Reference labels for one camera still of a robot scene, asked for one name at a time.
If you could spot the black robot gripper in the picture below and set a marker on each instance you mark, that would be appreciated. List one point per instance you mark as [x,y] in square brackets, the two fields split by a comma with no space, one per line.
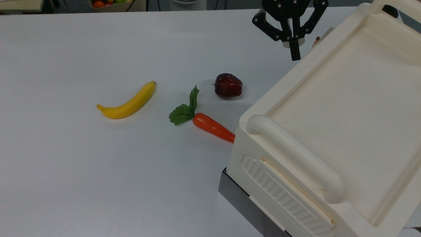
[286,8]

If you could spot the cream cabinet door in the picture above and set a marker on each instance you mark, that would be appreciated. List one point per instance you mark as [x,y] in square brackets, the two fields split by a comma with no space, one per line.
[327,33]

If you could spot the black object behind cabinet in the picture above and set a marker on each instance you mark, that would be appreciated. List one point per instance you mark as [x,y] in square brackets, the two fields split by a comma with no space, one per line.
[390,10]

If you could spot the cream toy kitchen cabinet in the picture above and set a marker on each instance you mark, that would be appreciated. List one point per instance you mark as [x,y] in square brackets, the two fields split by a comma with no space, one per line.
[338,131]

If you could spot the dark red toy apple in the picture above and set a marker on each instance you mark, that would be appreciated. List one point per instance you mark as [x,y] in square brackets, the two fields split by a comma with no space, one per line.
[228,86]

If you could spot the orange toy carrot with leaves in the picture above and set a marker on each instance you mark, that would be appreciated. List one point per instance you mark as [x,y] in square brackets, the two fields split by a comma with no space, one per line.
[210,126]

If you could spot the yellow toy banana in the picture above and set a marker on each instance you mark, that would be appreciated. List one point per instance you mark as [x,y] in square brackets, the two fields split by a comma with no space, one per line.
[130,103]

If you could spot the grey metal base block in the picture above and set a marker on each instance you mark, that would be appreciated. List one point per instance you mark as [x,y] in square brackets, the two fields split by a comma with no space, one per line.
[240,202]

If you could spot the basket of toy fruit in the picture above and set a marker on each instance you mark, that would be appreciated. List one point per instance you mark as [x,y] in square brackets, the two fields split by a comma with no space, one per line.
[105,4]

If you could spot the wooden side table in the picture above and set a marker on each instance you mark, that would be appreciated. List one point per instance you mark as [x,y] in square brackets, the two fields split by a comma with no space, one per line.
[21,5]

